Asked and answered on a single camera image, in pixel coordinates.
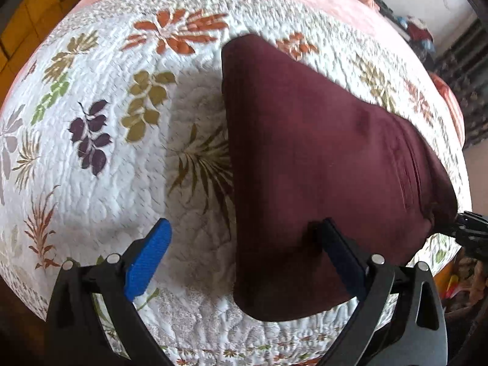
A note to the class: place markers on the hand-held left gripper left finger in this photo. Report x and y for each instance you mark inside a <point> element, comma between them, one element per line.
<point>148,261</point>

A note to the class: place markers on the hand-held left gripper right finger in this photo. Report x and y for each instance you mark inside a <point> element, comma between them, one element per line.
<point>343,255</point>

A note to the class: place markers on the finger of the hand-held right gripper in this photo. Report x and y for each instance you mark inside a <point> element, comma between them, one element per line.
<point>471,228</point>

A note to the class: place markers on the maroon pants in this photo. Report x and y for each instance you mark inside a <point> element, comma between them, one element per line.
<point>324,160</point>

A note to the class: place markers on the white floral quilt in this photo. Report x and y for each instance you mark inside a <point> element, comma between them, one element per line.
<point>114,160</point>

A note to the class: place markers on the orange striped pillow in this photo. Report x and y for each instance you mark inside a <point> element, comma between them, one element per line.
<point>450,103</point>

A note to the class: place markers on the dark patterned curtain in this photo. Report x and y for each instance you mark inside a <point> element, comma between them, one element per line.
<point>465,84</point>

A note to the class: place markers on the red cloth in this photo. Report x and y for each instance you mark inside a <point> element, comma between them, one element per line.
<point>419,30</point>

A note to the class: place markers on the cluttered dark nightstand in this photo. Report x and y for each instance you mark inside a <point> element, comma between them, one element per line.
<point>400,26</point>

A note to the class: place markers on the wooden wardrobe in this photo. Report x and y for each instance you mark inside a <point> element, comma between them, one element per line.
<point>34,11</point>

